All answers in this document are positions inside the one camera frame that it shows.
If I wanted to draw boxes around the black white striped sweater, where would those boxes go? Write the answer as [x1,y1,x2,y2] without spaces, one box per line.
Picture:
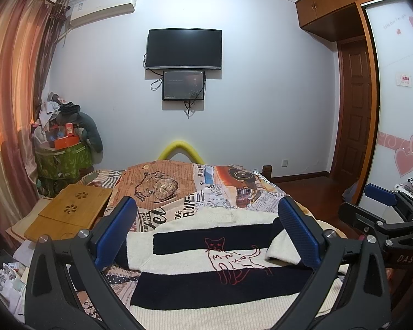
[127,208,313,329]

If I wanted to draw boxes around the pile of papers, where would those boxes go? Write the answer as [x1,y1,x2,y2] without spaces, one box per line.
[0,240,36,323]

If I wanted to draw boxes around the brown wooden door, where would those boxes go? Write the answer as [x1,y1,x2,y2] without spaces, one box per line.
[332,37,371,186]

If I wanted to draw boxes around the wooden lap desk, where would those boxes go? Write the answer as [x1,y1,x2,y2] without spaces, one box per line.
[6,184,112,242]

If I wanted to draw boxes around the green patterned storage basket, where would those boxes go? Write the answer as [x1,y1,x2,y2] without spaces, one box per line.
[35,142,93,198]

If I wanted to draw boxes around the newspaper print bed blanket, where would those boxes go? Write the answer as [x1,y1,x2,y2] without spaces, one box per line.
[81,161,284,315]

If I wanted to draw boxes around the orange box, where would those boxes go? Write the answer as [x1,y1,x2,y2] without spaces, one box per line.
[54,136,80,150]

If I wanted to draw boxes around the white sliding wardrobe door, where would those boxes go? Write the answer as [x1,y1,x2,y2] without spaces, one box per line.
[362,0,413,190]

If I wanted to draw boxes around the grey plush toy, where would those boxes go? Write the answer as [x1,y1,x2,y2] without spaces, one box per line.
[56,102,104,153]

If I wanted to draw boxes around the wooden overhead cabinet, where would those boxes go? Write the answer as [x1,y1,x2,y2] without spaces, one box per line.
[295,0,364,42]

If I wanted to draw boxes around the striped red orange curtain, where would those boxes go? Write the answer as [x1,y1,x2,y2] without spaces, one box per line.
[0,0,69,249]

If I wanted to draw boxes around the white air conditioner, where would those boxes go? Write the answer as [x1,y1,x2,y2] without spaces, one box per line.
[70,0,136,28]

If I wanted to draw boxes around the wooden bed post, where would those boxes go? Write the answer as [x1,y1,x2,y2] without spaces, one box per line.
[262,165,273,179]

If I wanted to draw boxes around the yellow foam bed rail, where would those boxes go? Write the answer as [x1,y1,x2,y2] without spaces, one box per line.
[158,140,204,164]

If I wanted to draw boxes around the monitor cables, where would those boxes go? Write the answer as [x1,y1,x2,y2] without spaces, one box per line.
[143,51,207,119]

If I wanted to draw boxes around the small black wall monitor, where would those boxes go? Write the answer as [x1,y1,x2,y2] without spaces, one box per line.
[162,70,205,101]

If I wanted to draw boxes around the wall mounted black television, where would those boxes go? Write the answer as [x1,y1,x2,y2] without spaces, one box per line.
[145,28,222,70]

